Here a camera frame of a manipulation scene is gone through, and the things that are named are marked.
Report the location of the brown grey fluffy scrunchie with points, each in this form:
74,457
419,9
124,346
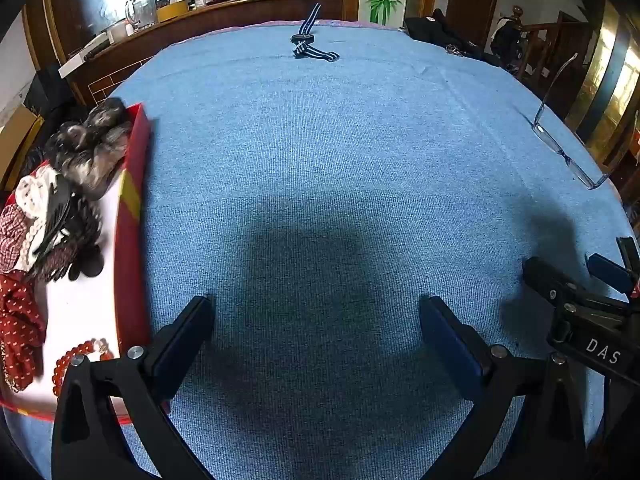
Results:
85,160

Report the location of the black cylinder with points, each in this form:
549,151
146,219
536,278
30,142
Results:
95,51

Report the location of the red tray with white inside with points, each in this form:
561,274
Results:
132,260

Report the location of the yellow tape roll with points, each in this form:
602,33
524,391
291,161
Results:
172,11

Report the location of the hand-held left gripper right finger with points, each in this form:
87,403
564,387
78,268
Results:
450,345

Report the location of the dark grey fluffy scrunchie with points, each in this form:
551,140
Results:
107,112

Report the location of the white cherry print scrunchie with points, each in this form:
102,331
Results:
35,195

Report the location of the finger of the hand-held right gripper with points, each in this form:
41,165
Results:
607,270
545,275

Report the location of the white flat box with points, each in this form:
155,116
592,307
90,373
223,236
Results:
75,65

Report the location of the glass pitcher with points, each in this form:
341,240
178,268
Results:
140,10

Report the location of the red polka dot scrunchie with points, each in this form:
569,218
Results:
20,320

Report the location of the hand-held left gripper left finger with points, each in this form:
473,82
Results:
182,340

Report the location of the wooden counter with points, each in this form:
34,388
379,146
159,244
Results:
200,25

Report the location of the blue striped watch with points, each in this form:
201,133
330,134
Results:
310,22

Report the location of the eyeglasses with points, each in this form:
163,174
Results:
550,135

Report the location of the black hair claw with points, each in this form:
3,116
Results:
60,215

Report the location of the black jacket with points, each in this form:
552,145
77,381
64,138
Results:
435,30

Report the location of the black backpack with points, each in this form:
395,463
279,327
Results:
507,42

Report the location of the red plaid scrunchie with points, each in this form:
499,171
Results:
11,237

